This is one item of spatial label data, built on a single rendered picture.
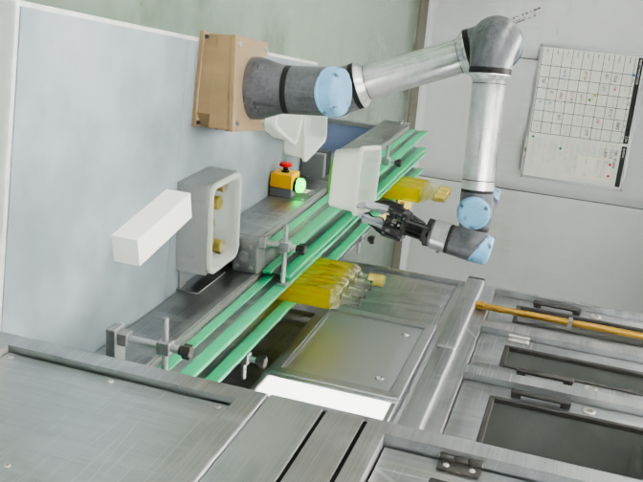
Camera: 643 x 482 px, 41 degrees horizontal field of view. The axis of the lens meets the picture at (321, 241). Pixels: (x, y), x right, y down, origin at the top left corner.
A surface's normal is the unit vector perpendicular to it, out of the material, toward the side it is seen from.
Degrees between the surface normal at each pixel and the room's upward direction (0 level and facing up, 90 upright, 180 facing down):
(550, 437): 90
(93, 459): 90
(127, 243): 90
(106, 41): 0
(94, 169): 0
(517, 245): 90
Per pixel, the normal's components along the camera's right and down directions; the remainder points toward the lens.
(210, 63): -0.29, 0.13
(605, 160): -0.27, 0.34
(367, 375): 0.07, -0.95
